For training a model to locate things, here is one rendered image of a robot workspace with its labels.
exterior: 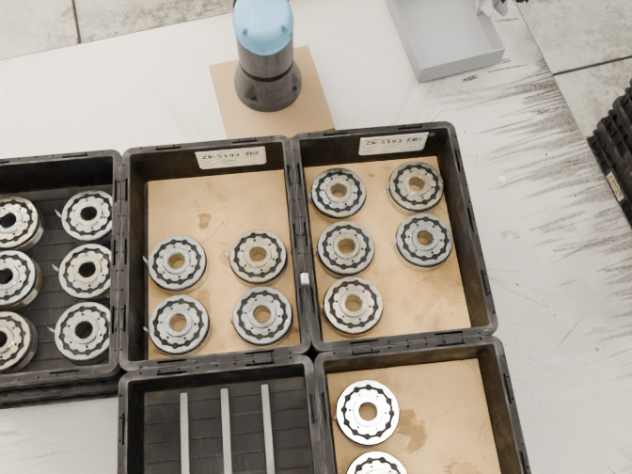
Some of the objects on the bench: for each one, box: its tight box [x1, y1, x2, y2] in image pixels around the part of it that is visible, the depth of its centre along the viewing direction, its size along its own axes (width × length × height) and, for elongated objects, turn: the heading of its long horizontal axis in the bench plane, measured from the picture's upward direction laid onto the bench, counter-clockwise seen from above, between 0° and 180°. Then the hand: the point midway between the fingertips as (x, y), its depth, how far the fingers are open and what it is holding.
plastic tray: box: [385, 0, 506, 83], centre depth 149 cm, size 27×20×5 cm
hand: (481, 8), depth 149 cm, fingers closed, pressing on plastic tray
